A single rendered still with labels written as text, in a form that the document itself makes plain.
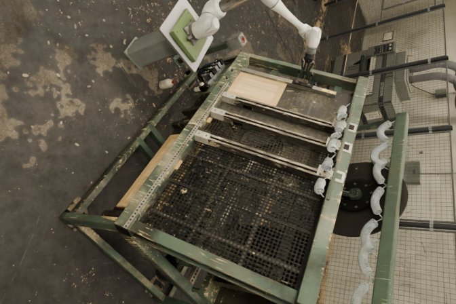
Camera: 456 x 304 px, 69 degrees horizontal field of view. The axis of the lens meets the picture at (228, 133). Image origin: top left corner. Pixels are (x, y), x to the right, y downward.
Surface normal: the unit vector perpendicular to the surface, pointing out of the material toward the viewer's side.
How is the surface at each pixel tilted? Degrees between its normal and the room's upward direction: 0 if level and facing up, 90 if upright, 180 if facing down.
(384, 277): 90
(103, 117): 0
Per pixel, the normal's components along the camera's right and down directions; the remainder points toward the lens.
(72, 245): 0.79, -0.10
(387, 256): -0.47, -0.74
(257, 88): 0.00, -0.69
